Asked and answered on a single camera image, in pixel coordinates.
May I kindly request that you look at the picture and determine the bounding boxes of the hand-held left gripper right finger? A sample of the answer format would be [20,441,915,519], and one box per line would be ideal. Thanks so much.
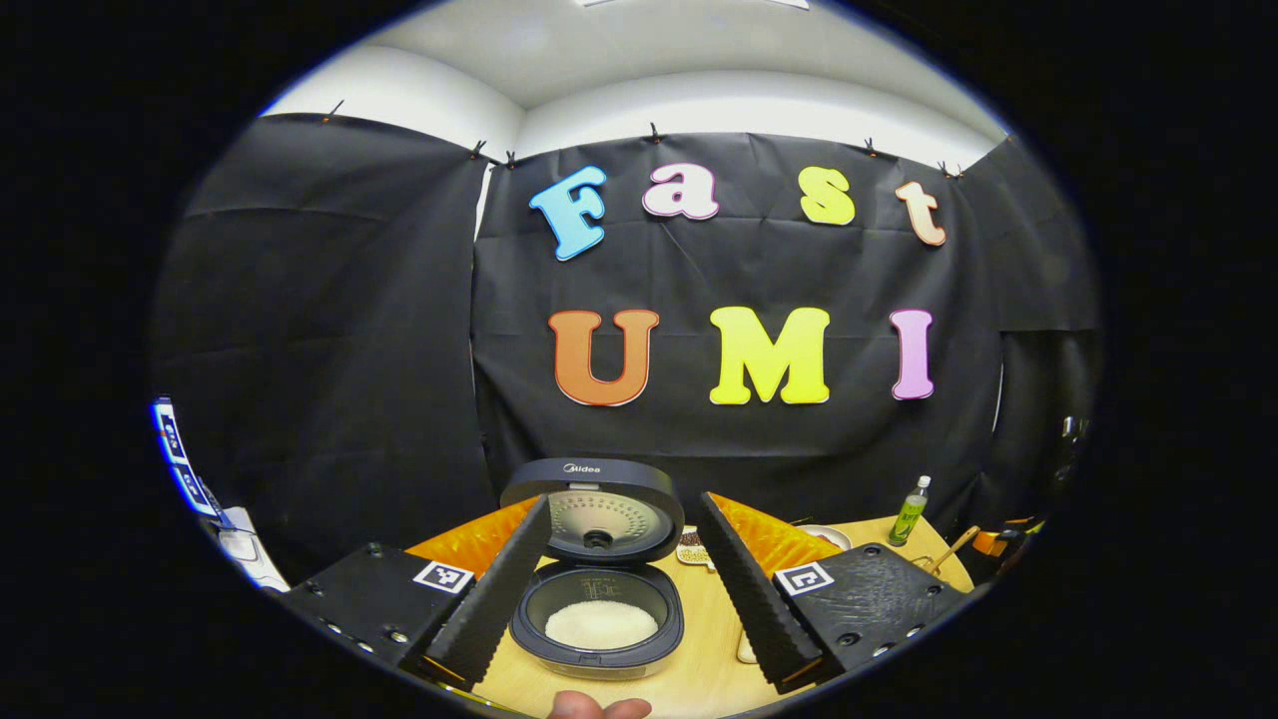
[696,491,971,696]

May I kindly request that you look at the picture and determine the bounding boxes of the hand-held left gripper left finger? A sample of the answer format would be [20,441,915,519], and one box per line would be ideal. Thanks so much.
[283,494,553,692]

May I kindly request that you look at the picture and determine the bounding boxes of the wooden spoon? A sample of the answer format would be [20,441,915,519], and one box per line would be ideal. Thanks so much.
[924,525,982,577]

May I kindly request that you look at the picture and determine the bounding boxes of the dark grey rice cooker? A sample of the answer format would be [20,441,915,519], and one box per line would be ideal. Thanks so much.
[498,457,688,682]

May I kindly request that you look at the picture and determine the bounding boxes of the green drink bottle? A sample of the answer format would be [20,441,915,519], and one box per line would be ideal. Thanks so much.
[888,475,933,548]

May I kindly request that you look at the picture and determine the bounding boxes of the white desk device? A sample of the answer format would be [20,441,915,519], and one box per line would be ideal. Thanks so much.
[205,506,293,592]

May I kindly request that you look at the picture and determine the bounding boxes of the black backdrop cloth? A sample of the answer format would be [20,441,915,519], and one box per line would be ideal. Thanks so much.
[150,112,1104,585]

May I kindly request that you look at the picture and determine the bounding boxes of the computer screen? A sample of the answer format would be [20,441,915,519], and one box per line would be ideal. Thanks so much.
[150,397,219,518]

